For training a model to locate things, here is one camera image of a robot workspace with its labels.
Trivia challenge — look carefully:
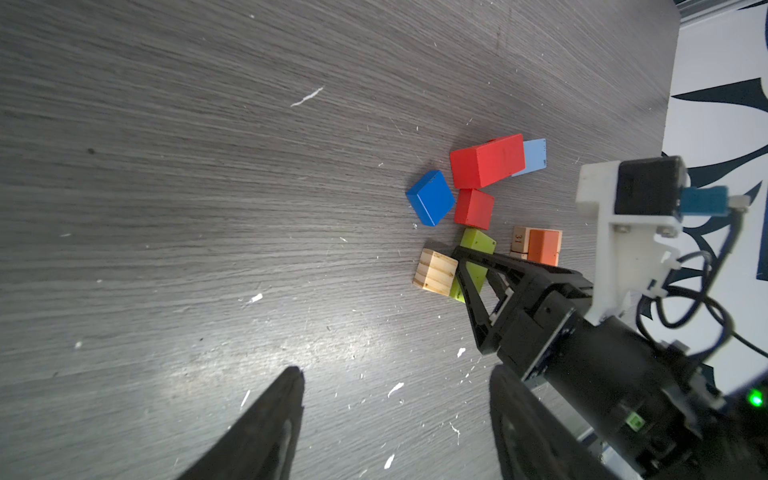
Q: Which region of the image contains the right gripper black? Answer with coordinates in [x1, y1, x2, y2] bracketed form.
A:
[422, 238, 720, 474]

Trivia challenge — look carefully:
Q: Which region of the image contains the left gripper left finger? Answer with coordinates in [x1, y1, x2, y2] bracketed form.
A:
[180, 366, 305, 480]

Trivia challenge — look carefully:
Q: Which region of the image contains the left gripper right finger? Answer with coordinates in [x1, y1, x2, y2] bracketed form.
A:
[488, 365, 616, 479]

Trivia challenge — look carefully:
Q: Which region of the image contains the natural wood block long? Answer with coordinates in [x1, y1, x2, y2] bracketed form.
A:
[510, 226, 531, 260]

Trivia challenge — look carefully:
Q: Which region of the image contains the orange wood block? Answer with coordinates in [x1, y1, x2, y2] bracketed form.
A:
[527, 229, 562, 267]

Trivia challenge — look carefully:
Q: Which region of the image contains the lime green wood block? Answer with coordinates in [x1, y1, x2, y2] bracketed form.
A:
[449, 228, 497, 303]

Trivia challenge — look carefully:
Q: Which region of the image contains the red arch wood block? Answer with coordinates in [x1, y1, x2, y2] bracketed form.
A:
[449, 134, 526, 189]

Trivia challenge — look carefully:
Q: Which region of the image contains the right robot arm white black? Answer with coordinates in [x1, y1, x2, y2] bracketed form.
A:
[452, 247, 767, 479]

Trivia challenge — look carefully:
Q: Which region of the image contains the light blue wood block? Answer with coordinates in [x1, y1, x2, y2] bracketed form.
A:
[513, 139, 547, 177]

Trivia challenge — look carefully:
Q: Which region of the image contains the small natural wood cube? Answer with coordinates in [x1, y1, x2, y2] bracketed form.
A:
[412, 249, 458, 297]

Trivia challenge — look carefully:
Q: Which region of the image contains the small red wood cube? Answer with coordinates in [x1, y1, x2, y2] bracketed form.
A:
[454, 189, 495, 230]

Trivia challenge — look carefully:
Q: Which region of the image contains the dark blue wood cube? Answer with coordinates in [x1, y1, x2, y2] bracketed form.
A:
[406, 170, 455, 227]

